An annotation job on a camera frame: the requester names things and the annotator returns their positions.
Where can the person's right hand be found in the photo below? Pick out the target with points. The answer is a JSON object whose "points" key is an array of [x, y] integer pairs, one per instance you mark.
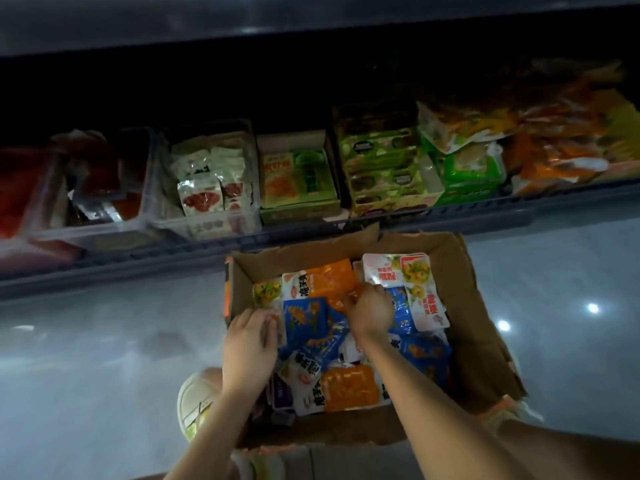
{"points": [[370, 315]]}

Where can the person's left hand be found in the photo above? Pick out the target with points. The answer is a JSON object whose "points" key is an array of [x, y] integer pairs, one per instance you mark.
{"points": [[250, 355]]}

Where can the brown cardboard box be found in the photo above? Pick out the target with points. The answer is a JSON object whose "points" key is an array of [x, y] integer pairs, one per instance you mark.
{"points": [[480, 325]]}

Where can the grey metal store shelf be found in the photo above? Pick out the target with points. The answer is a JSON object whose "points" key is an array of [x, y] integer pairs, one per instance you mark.
{"points": [[300, 20]]}

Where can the person's right forearm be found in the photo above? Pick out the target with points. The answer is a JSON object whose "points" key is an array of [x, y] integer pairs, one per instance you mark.
{"points": [[430, 415]]}

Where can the person's left forearm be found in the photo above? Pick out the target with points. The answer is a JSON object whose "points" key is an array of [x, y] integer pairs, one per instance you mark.
{"points": [[215, 445]]}

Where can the person's left shoe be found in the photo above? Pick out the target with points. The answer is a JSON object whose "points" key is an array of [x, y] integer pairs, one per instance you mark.
{"points": [[195, 405]]}

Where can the person's shoe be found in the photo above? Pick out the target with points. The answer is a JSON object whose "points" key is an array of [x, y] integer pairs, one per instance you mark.
{"points": [[510, 410], [195, 405]]}

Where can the person's right shoe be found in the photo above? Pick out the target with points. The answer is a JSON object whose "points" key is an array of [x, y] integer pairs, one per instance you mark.
{"points": [[510, 410]]}

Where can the person's right leg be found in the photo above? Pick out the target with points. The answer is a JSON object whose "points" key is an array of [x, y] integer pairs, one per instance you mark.
{"points": [[580, 450]]}

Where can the clear plastic tray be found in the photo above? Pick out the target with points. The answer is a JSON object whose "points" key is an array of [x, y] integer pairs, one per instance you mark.
{"points": [[210, 227], [105, 235], [30, 253]]}

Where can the green orange display carton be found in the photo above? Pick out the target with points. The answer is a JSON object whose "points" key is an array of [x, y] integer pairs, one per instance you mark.
{"points": [[298, 177]]}

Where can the green snack packets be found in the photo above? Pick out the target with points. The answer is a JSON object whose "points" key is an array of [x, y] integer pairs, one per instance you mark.
{"points": [[470, 170]]}

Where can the pile of orange yellow packets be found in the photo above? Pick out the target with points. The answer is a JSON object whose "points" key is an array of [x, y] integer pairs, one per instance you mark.
{"points": [[570, 135]]}

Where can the pile of red snack packets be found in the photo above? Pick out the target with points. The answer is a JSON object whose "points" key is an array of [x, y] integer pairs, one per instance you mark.
{"points": [[25, 190]]}

